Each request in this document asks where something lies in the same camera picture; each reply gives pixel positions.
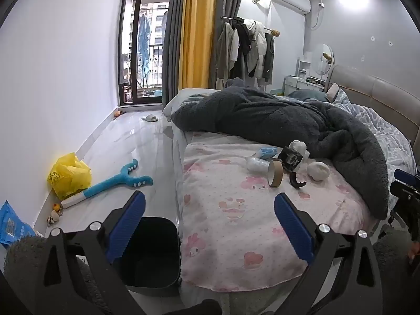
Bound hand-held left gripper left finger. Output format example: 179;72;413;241
34;190;146;315

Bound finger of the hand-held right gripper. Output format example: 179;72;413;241
389;169;420;236

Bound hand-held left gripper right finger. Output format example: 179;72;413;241
274;193;394;315

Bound dark plastic trash bin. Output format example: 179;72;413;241
120;217;182;297

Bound black curved plastic piece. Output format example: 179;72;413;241
289;172;307;189

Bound cardboard tape roll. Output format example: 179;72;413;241
266;159;284;187

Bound white tissue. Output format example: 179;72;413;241
289;140;311;163
307;161;330;182

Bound black printed box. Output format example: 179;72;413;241
277;146;303;173

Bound blue tissue packet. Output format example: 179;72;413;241
256;147;279;160

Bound blue forked plush toy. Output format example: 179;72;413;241
61;158;154;209

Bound pink printed blanket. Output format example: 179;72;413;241
180;131;378;292

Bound blue white patterned duvet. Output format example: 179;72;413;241
331;88;417;211

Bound yellow plastic bag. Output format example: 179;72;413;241
48;153;92;201

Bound grey fuzzy carpet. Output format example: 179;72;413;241
3;234;109;315

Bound dark grey fleece blanket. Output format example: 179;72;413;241
171;78;389;220

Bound beige padded headboard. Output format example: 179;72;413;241
325;64;420;145

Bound blue pet food bag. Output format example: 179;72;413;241
0;200;36;249

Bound grey blue pillow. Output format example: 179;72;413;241
289;88;329;103

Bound white dresser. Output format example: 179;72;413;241
284;60;325;97

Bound dark green hanging vest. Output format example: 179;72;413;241
262;33;275;85

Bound white hanging jacket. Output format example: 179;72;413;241
244;20;268;79

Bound black hanging garment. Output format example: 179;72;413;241
230;18;253;79

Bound blue hanging garment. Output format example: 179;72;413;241
137;13;151;76

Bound grey hanging jacket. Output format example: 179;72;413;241
215;22;238;80

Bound dark framed balcony door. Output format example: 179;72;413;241
118;0;174;106

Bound yellow curtain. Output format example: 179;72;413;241
179;0;219;90

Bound metal clothes rack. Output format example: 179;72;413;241
215;16;281;89

